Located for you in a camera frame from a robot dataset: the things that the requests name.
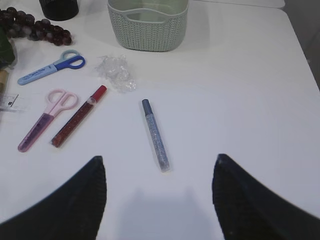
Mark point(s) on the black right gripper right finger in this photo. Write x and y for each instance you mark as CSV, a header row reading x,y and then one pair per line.
x,y
248,210

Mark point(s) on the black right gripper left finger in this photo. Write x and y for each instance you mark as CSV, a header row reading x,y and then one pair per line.
x,y
72,212

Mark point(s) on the pink purple scissors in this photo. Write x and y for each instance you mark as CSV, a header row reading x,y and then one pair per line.
x,y
58,100

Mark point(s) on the clear plastic sheet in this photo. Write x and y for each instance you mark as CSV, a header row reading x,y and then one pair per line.
x,y
117,72

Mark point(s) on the purple grape bunch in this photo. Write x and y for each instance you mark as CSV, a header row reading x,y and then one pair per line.
x,y
18,24

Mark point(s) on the red glitter glue pen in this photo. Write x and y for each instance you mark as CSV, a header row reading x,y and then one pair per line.
x,y
58,140

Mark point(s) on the silver glitter glue pen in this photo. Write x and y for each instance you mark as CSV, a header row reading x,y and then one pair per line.
x,y
156,138

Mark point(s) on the clear plastic ruler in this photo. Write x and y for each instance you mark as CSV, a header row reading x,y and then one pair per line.
x,y
13,103

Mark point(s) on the gold glitter glue pen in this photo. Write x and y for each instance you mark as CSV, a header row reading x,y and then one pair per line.
x,y
3,77

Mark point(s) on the green woven plastic basket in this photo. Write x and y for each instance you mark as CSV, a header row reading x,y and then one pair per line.
x,y
149,25

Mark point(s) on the black mesh pen holder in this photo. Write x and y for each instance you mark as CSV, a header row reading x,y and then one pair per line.
x,y
59,10

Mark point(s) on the blue scissors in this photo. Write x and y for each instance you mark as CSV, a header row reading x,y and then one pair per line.
x,y
69,59

